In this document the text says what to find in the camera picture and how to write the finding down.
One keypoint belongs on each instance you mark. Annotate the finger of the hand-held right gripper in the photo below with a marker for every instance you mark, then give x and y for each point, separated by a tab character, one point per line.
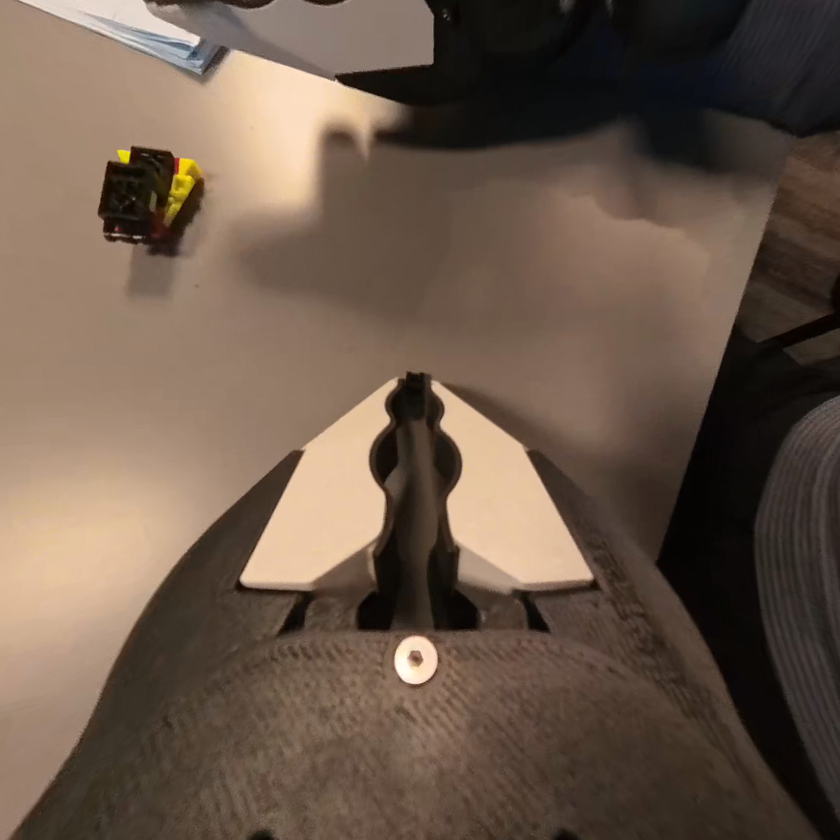
295	26

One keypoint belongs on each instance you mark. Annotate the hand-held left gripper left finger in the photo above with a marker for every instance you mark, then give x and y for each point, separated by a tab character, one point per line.
315	518

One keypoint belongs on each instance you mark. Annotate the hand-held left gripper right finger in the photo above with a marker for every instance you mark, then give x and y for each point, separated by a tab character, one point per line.
518	518

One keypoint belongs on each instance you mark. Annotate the red yellow black brick assembly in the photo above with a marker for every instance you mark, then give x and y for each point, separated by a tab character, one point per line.
148	197

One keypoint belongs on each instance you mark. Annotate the open instruction booklet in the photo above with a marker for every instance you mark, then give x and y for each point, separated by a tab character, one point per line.
131	26

